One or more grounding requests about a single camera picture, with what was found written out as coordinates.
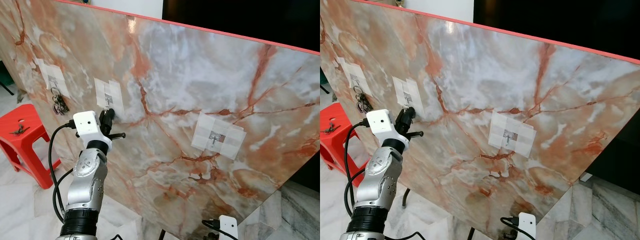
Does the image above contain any white adhesive hook patch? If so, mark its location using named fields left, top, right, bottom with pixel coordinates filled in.
left=191, top=112, right=247, bottom=161
left=392, top=76, right=425, bottom=116
left=95, top=77, right=125, bottom=112
left=337, top=56, right=374, bottom=96
left=487, top=111, right=537, bottom=159
left=34, top=58, right=71, bottom=94

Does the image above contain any red plastic stool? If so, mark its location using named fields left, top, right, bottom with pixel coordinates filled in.
left=0, top=103, right=62, bottom=190
left=320, top=102, right=362, bottom=185

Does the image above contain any marble table top red rim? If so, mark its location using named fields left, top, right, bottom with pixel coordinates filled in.
left=0, top=0, right=320, bottom=240
left=320, top=0, right=640, bottom=240

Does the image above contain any black television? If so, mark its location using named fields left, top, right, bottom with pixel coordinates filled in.
left=162, top=0, right=320, bottom=53
left=474, top=0, right=640, bottom=64

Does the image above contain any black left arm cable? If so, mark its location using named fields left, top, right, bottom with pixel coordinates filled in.
left=48, top=124, right=77, bottom=224
left=343, top=120, right=371, bottom=211

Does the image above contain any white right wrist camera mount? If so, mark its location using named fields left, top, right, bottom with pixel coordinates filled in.
left=518, top=212, right=538, bottom=240
left=220, top=215, right=239, bottom=240

